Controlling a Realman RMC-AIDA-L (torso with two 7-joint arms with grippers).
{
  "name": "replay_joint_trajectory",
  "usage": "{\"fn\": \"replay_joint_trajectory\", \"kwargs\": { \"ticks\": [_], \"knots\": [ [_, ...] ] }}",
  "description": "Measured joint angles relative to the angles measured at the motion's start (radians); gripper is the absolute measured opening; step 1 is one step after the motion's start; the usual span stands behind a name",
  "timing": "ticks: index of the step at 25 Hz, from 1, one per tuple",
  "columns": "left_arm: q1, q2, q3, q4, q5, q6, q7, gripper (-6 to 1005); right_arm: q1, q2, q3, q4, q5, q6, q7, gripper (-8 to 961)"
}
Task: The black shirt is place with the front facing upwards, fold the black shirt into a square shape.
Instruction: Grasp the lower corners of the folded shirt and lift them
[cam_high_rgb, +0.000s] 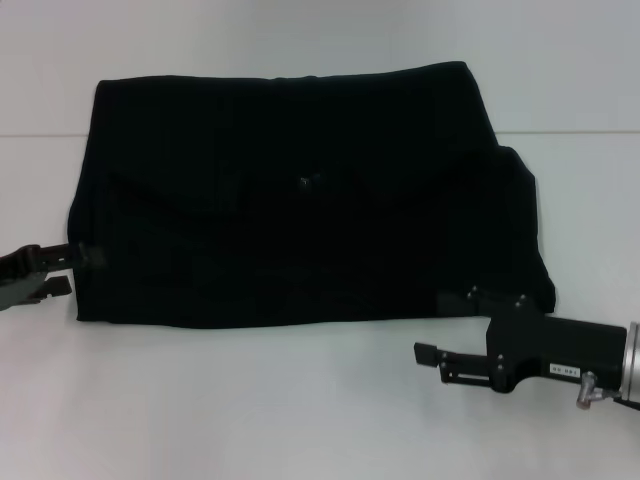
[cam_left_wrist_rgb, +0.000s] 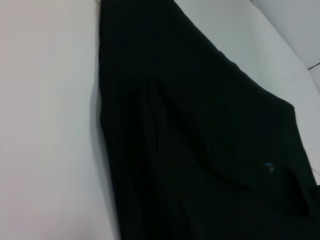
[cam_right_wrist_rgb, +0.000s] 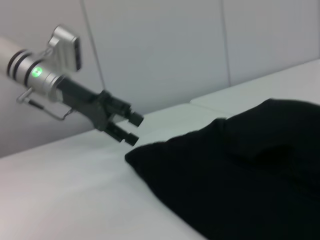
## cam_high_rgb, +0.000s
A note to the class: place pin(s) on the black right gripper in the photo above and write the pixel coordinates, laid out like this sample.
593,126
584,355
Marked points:
565,347

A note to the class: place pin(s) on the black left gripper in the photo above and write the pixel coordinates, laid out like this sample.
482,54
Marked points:
17,280

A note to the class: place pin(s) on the black shirt with FREE print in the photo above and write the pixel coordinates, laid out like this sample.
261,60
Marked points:
300,225

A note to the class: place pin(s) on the right gripper silver connector stub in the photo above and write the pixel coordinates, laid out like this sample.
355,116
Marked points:
586,397

